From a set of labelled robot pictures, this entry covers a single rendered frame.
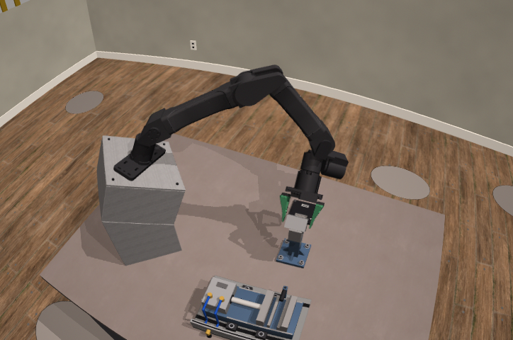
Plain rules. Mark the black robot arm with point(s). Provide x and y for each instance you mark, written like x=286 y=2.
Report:
x=249 y=90

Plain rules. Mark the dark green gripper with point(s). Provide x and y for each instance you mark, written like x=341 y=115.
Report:
x=306 y=187

